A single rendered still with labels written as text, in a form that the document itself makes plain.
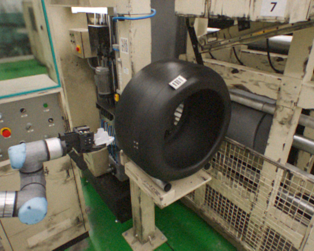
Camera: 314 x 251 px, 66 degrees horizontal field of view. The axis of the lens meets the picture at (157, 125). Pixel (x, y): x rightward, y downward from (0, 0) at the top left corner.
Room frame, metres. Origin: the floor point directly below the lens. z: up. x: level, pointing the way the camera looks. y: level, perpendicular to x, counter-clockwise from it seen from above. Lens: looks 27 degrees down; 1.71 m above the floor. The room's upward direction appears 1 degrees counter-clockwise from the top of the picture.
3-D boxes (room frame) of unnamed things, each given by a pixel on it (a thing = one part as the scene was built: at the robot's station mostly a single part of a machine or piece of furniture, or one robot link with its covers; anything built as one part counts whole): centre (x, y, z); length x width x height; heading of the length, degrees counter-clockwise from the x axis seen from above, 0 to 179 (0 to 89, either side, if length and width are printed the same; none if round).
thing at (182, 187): (1.13, -0.06, 0.80); 0.37 x 0.36 x 0.02; 127
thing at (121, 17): (1.32, 0.11, 1.64); 0.19 x 0.19 x 0.06; 37
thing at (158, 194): (1.04, 0.05, 0.84); 0.36 x 0.09 x 0.06; 37
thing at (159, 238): (1.32, 0.11, 0.02); 0.27 x 0.27 x 0.04; 37
